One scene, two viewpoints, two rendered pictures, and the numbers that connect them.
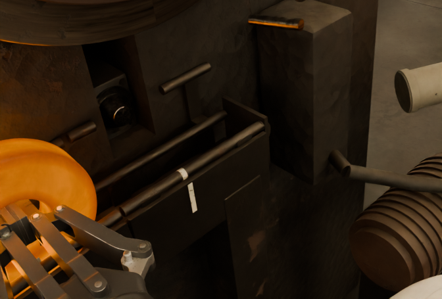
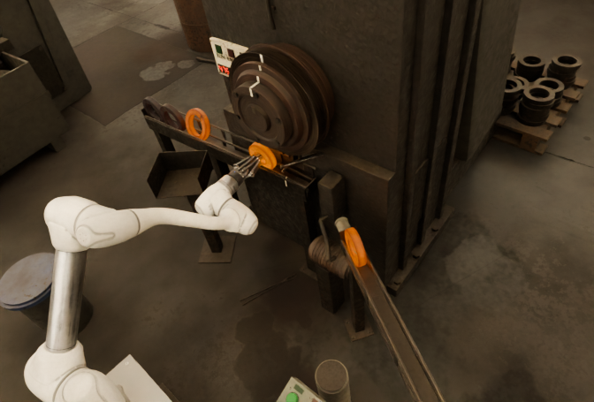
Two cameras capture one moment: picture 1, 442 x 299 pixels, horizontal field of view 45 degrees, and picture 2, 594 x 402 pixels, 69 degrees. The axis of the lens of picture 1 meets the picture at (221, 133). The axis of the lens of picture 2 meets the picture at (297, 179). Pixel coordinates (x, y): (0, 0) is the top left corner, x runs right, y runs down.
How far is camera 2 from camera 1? 1.77 m
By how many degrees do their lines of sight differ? 62
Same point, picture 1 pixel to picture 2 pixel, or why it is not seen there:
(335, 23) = (324, 186)
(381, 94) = (559, 305)
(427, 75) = (340, 223)
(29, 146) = (264, 149)
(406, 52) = not seen: outside the picture
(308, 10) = (330, 179)
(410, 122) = (529, 322)
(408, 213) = (320, 243)
